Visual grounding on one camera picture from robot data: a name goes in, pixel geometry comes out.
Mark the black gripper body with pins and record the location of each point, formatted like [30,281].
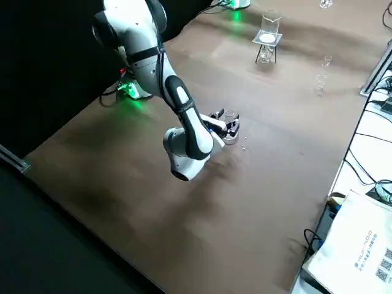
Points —
[222,134]

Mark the glass conical flask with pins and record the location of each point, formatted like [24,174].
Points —
[230,141]

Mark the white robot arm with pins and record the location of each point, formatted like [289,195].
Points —
[190,134]
[242,2]

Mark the glass burner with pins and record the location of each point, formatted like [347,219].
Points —
[265,55]

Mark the clear plate tripod stand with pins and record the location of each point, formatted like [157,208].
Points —
[277,39]

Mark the small glass beaker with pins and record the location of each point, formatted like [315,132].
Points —
[327,61]
[320,82]

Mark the large beaker with white powder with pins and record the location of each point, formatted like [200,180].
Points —
[269,21]

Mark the small black desk device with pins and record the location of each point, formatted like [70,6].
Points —
[386,105]

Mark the white printed paper bag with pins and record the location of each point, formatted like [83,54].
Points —
[352,245]

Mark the aluminium profile post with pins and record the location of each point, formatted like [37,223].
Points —
[375,72]

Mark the aluminium frame rail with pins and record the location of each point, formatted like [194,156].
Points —
[18,162]

